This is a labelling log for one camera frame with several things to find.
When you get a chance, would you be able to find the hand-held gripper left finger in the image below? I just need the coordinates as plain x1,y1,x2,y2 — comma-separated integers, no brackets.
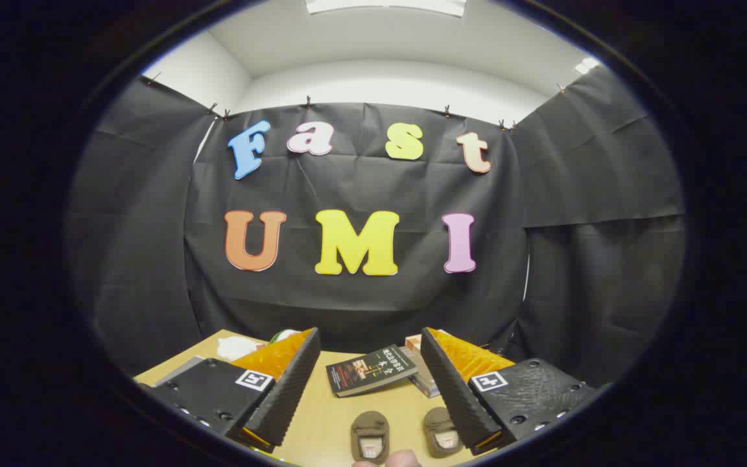
140,328,321,453

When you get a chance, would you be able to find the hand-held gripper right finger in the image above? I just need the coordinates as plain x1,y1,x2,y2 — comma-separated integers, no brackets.
420,328,611,456

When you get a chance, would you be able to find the brown fuzzy slipper shoe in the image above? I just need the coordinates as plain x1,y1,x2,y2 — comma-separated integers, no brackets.
350,410,391,465
422,407,464,459

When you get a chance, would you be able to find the white plush toy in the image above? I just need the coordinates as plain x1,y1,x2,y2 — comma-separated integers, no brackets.
217,335,265,362

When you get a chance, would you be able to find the black cover book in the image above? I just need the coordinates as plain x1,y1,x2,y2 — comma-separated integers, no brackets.
326,344,418,398

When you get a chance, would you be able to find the black backdrop cloth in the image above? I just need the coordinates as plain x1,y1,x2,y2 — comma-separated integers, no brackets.
65,65,685,390

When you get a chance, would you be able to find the ceiling light panel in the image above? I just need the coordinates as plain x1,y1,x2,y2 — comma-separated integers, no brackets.
305,0,468,18

